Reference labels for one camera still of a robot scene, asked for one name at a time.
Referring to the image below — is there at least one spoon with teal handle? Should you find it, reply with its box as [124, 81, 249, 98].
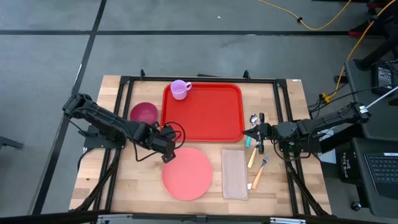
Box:
[245, 113, 259, 149]

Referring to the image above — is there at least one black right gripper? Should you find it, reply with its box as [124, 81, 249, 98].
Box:
[242, 112, 279, 155]

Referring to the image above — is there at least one black power adapter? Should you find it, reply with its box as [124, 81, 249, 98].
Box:
[371, 61, 397, 96]

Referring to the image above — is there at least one black laptop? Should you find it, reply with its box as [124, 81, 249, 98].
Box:
[363, 152, 398, 200]

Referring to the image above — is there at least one pink round plate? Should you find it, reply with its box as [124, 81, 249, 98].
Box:
[161, 146, 214, 202]

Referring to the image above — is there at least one red floor object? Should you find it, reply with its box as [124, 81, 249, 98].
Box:
[348, 27, 374, 38]

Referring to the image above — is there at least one black aluminium table frame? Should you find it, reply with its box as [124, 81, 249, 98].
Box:
[70, 68, 332, 219]

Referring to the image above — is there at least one magenta plastic bowl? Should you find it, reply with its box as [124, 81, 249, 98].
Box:
[129, 101, 159, 126]

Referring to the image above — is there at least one lilac plastic mug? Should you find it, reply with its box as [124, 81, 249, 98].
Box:
[170, 79, 193, 101]

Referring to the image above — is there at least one black stand leg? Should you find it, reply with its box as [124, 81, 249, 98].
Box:
[354, 29, 398, 71]

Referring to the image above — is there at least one knife with yellow handle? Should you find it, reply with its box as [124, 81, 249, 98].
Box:
[246, 140, 261, 170]

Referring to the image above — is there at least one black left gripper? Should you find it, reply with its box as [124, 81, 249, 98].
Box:
[144, 122, 178, 164]

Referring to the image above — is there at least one black chair leg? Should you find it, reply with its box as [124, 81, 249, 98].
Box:
[0, 136, 24, 151]

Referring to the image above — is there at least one beige napkin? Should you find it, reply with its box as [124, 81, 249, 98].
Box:
[221, 149, 252, 201]

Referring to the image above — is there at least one grey metal bar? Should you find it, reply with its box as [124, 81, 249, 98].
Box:
[95, 213, 307, 224]

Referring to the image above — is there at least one yellow extension cable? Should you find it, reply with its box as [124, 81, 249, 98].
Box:
[322, 0, 398, 104]
[257, 0, 353, 31]

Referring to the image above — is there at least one white paper sheet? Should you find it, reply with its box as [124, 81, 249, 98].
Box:
[316, 126, 337, 165]

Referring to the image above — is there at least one dark grey side desk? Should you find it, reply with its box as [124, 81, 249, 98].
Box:
[344, 58, 398, 219]

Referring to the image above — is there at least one fork with orange handle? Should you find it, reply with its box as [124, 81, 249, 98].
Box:
[251, 151, 272, 190]

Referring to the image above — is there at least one white cable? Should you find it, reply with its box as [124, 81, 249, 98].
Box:
[360, 89, 398, 110]

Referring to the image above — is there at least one black tote bag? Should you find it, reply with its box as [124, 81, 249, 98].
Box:
[336, 149, 359, 185]

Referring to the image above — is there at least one red plastic tray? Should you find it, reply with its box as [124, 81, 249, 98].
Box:
[160, 82, 246, 143]

